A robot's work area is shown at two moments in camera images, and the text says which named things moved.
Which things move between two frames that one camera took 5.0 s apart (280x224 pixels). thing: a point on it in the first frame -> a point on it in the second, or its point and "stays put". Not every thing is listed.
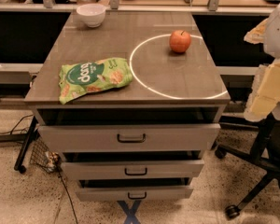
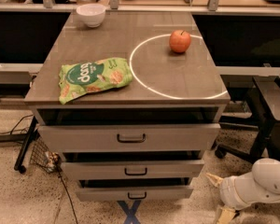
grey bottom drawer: x=133 y=189 stays put
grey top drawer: x=127 y=137 stays put
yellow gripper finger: x=257 y=35 -> x=240 y=191
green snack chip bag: x=77 y=79 stays put
